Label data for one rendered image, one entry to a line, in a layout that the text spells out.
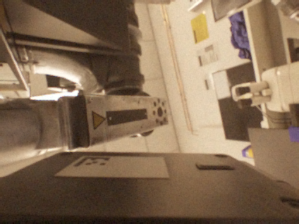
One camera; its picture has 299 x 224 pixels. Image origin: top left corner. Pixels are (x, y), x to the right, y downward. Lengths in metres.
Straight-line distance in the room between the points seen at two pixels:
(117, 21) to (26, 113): 0.25
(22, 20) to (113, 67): 0.20
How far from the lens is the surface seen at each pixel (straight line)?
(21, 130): 0.28
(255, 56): 1.46
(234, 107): 1.70
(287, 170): 1.30
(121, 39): 0.38
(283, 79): 0.84
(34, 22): 0.30
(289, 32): 1.66
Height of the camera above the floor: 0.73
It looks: 56 degrees up
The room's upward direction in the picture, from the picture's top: 97 degrees counter-clockwise
